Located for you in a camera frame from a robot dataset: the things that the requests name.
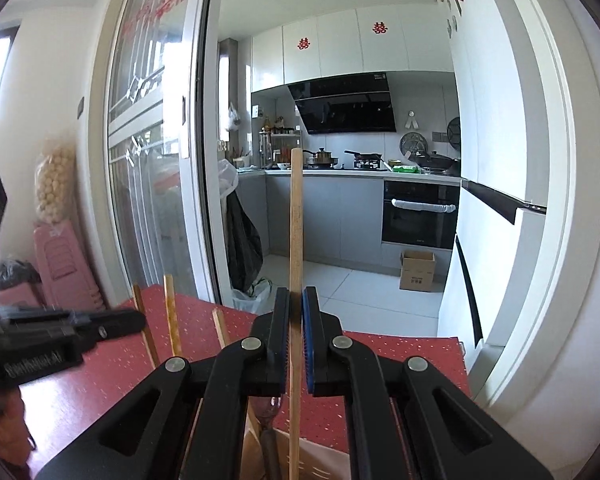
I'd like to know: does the yellow patterned chopstick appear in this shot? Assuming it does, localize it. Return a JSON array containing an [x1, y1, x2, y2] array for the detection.
[[163, 274, 183, 356]]

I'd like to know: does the plain wooden chopstick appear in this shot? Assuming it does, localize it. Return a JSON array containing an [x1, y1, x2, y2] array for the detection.
[[288, 148, 303, 480], [132, 284, 160, 370], [212, 308, 230, 349]]

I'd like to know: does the dark translucent plastic spoon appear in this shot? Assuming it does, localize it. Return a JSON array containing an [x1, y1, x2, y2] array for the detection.
[[251, 396, 283, 480]]

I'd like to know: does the person's left hand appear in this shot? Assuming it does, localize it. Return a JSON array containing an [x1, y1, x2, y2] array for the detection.
[[0, 389, 32, 479]]

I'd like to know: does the pink plastic stool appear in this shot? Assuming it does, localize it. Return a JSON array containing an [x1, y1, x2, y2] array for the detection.
[[0, 220, 106, 311]]

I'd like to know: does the cardboard box on floor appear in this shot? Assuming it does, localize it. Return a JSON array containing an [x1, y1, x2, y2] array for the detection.
[[400, 250, 437, 292]]

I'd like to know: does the black hanging garment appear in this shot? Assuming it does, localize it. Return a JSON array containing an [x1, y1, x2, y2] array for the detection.
[[225, 191, 264, 294]]

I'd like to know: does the bag of white balls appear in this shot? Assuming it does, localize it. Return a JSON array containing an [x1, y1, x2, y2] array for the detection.
[[34, 139, 76, 224]]

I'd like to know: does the black built-in oven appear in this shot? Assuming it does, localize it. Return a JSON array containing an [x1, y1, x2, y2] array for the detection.
[[381, 180, 460, 250]]

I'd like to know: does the glass sliding door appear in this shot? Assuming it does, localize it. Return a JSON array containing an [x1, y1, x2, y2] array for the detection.
[[79, 0, 222, 306]]

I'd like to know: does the black range hood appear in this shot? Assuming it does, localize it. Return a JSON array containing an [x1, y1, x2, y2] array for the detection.
[[287, 72, 396, 134]]

